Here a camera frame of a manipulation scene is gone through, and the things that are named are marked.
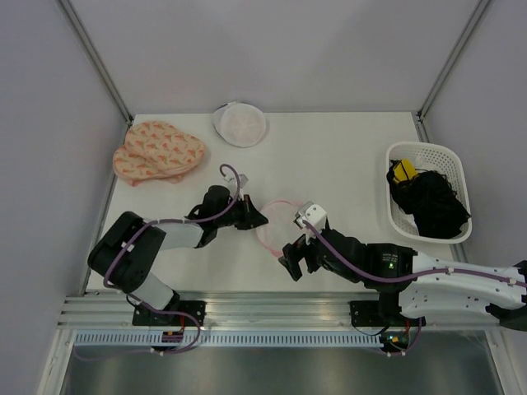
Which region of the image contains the white perforated plastic basket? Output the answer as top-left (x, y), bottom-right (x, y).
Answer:
top-left (385, 142), bottom-right (472, 244)

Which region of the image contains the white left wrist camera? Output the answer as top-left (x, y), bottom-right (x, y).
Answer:
top-left (235, 174), bottom-right (249, 189)

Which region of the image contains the black lace bra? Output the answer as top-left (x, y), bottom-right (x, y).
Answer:
top-left (389, 171), bottom-right (470, 239)

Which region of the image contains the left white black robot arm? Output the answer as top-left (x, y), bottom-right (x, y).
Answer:
top-left (87, 185), bottom-right (268, 327)

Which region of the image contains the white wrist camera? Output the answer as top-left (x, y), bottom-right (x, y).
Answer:
top-left (235, 174), bottom-right (249, 189)
top-left (293, 202), bottom-right (328, 231)

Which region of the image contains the left aluminium frame post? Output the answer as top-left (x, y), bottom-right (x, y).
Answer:
top-left (55, 0), bottom-right (134, 125)

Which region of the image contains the yellow bra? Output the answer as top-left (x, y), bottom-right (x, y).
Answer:
top-left (387, 159), bottom-right (418, 185)

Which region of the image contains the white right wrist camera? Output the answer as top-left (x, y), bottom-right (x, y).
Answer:
top-left (293, 202), bottom-right (328, 231)

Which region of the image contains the right aluminium frame post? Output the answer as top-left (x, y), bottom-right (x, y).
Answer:
top-left (414, 0), bottom-right (493, 123)

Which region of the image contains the aluminium frame post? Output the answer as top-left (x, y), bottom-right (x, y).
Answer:
top-left (55, 0), bottom-right (134, 125)
top-left (414, 0), bottom-right (493, 123)

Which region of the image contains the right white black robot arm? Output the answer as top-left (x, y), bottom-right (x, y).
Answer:
top-left (278, 227), bottom-right (526, 332)

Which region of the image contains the orange floral patterned bra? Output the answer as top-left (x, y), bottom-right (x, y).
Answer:
top-left (113, 120), bottom-right (207, 187)

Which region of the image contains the pink-trimmed mesh laundry bag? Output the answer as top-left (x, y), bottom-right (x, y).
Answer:
top-left (256, 199), bottom-right (303, 258)

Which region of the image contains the white mesh laundry bag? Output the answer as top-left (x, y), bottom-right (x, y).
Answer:
top-left (212, 101), bottom-right (268, 148)

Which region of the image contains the aluminium mounting rail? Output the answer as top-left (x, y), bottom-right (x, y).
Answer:
top-left (57, 290), bottom-right (506, 330)

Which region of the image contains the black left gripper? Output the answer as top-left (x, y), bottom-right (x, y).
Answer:
top-left (215, 194), bottom-right (268, 230)

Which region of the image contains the white slotted cable duct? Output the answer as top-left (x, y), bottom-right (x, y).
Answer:
top-left (73, 329), bottom-right (383, 348)

